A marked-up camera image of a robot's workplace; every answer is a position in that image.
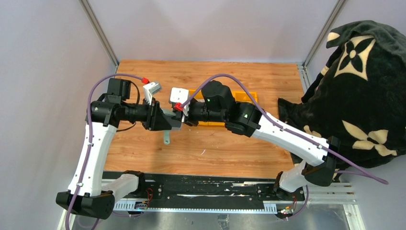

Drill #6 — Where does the green leather card holder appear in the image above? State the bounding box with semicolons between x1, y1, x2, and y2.
162;109;182;145

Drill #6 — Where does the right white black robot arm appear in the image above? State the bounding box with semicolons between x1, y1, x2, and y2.
173;80;336;200

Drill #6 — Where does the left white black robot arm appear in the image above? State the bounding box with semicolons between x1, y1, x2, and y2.
56;75;171;219

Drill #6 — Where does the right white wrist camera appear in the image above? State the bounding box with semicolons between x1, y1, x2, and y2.
169;87;190;116

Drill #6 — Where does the middle yellow plastic bin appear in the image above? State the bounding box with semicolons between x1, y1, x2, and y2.
195;121;225;127

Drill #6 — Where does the black floral blanket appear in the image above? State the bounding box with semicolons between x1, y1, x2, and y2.
278;20;406;168

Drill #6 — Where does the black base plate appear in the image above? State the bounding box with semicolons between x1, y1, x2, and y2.
115;172;306;210

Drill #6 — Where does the right yellow plastic bin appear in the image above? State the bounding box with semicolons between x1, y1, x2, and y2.
232;91;258;104

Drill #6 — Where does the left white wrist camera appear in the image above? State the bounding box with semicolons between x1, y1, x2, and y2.
143;81;162;105

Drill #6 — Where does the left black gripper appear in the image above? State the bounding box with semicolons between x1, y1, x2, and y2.
122;97;172;131

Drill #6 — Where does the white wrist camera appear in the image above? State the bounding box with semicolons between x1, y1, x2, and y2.
143;81;162;105
169;87;190;116

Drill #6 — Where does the aluminium frame rail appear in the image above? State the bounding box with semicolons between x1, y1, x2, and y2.
56;171;365;230

